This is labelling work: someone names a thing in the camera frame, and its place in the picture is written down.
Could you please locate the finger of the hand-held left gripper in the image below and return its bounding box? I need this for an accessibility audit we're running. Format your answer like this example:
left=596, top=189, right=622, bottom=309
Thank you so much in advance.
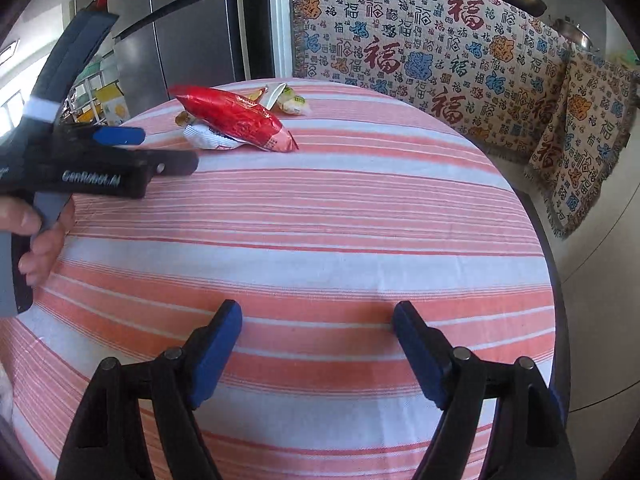
left=147, top=151, right=200, bottom=177
left=60, top=127, right=147, bottom=147

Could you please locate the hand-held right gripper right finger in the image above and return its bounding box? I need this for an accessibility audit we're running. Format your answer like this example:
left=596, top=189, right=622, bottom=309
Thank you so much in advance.
left=392, top=301, right=576, bottom=480

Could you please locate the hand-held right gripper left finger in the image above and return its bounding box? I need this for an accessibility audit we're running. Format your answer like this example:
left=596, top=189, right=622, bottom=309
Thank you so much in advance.
left=55, top=300, right=243, bottom=480

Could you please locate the red snack bag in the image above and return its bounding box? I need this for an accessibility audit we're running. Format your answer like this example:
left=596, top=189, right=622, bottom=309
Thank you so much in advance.
left=169, top=85, right=300, bottom=153

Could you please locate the person's left hand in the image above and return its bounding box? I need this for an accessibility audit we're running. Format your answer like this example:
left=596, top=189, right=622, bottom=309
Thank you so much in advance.
left=0, top=199, right=77, bottom=287

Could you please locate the yellow box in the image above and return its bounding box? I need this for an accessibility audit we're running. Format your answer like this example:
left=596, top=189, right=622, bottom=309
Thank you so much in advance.
left=102, top=86, right=128, bottom=127

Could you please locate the small white printed packet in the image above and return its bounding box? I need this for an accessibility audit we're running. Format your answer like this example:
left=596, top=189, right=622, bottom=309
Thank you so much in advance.
left=184, top=122, right=241, bottom=151

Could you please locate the cluttered storage rack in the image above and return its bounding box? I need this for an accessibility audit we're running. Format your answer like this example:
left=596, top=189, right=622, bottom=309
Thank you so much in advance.
left=60, top=55, right=128, bottom=128

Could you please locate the yellow orange wrapper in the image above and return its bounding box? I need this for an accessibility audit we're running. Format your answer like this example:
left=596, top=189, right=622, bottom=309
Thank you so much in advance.
left=235, top=87, right=268, bottom=106

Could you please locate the white torn wrapper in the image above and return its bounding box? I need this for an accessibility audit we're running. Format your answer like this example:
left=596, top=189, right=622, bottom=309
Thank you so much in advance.
left=260, top=82, right=288, bottom=111

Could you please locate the grey refrigerator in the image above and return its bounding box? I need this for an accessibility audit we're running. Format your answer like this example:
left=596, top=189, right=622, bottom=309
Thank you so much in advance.
left=75, top=0, right=275, bottom=126

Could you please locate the yellow white snack packet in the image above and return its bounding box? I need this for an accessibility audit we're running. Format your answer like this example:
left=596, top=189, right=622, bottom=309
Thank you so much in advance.
left=276, top=87, right=311, bottom=117

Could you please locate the pink striped tablecloth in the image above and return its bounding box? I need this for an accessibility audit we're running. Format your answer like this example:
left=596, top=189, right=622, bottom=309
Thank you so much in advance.
left=0, top=77, right=557, bottom=480

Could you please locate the white cabinet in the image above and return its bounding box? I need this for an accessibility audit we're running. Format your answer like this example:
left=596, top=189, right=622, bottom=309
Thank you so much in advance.
left=547, top=160, right=640, bottom=411

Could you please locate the small printed blanket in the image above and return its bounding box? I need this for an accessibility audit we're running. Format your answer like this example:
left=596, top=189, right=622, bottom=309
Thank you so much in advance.
left=525, top=50, right=640, bottom=238

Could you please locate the large printed blanket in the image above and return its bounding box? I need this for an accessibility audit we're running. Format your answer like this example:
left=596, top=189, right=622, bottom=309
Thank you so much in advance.
left=289, top=0, right=571, bottom=161

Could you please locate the steel pan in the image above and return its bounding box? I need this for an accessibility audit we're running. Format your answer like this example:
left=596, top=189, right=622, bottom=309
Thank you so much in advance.
left=550, top=16, right=600, bottom=53

